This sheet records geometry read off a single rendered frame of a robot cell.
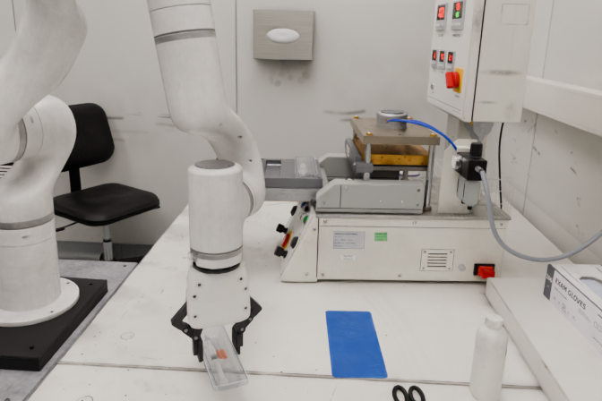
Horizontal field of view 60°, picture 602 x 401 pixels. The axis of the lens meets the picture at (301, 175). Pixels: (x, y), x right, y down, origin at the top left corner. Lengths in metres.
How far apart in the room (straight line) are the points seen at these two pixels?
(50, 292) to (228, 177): 0.54
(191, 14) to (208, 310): 0.45
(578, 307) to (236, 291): 0.66
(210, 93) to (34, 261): 0.55
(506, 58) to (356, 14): 1.69
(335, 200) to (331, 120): 1.69
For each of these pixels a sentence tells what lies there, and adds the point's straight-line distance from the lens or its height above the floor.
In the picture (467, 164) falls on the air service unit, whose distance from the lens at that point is 1.16.
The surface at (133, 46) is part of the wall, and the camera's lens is 3.04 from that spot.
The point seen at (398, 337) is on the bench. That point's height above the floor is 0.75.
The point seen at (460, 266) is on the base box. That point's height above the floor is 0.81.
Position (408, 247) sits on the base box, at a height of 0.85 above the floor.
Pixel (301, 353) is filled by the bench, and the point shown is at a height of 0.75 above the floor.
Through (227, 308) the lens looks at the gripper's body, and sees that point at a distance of 0.88.
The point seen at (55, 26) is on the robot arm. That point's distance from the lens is 0.94.
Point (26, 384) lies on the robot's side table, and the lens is 1.06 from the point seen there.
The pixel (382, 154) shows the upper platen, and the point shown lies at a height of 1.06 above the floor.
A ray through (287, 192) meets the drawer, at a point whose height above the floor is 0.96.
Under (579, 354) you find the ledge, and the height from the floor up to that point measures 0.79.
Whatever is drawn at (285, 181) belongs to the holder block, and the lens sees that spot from 1.27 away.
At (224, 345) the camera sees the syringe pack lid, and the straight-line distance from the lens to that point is 0.96.
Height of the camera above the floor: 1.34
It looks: 15 degrees down
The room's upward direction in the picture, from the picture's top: 1 degrees clockwise
